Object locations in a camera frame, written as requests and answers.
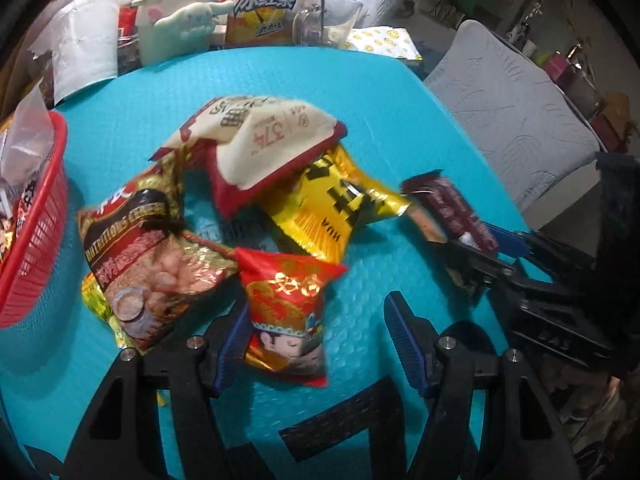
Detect yellow smiley printed pack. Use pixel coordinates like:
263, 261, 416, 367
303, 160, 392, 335
345, 25, 426, 61

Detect grey chair cushion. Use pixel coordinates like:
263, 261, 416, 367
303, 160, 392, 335
422, 20, 603, 216

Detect clear snack container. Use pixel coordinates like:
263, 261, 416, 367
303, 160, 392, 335
27, 52, 56, 111

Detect red plastic basket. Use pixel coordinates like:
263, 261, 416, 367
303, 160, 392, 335
0, 110, 70, 330

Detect clear plastic snack packet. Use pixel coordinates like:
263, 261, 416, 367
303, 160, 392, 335
0, 80, 56, 186

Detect yellow iced tea bottle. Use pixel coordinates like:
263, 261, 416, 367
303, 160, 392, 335
225, 0, 311, 47

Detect large cream red snack bag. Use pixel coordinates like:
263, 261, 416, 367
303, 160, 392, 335
150, 95, 348, 221

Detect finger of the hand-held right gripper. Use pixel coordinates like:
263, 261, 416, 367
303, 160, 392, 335
486, 223, 598, 286
442, 240, 526, 306

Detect white paper towel roll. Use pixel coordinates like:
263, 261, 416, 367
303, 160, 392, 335
30, 0, 123, 108

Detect red gold snack packet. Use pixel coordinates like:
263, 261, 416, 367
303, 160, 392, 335
234, 247, 348, 390

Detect dark brown snack bar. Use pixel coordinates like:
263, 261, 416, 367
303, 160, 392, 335
400, 170, 501, 256

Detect gold yellow snack packet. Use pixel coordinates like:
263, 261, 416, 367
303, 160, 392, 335
260, 144, 411, 265

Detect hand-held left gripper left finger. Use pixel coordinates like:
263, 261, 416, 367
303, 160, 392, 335
65, 300, 251, 480

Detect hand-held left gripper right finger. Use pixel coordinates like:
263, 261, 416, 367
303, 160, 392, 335
384, 291, 583, 480

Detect brown nut snack packet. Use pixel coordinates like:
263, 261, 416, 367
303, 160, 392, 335
77, 150, 241, 353

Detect glass mug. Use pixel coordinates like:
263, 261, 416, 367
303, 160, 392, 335
292, 0, 363, 50

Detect cream cartoon water bottle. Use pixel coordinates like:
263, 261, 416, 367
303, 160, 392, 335
135, 0, 228, 66

